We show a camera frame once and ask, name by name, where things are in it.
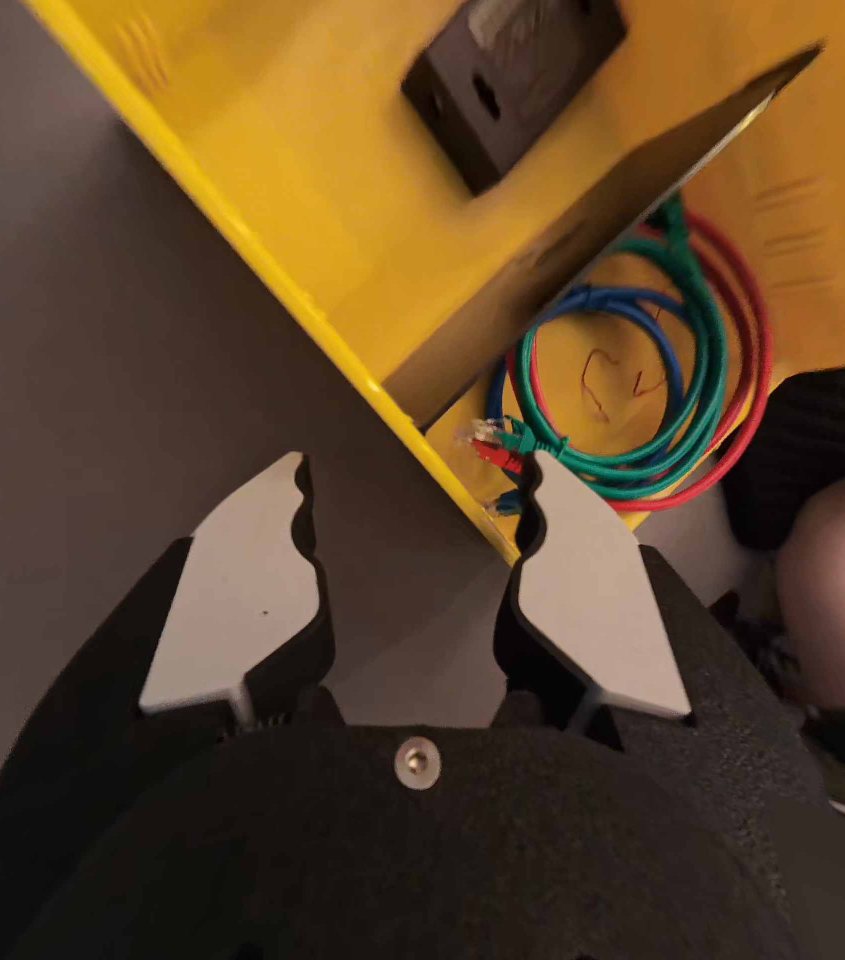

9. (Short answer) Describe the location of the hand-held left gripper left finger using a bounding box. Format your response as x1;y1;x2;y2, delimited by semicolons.
137;450;336;730

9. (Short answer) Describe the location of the yellow plastic bin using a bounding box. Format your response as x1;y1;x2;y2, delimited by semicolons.
23;0;845;567

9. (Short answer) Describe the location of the red ethernet cable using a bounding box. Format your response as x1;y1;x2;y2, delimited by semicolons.
467;210;775;513

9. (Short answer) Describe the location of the blue ethernet cable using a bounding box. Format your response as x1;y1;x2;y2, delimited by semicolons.
484;285;686;519

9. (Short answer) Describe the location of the green ethernet cable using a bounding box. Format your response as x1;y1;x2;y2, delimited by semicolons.
501;191;730;502

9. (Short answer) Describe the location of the black network switch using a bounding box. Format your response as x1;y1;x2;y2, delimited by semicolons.
400;0;628;198

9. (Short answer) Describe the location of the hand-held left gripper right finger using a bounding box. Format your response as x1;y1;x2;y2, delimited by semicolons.
492;448;694;738

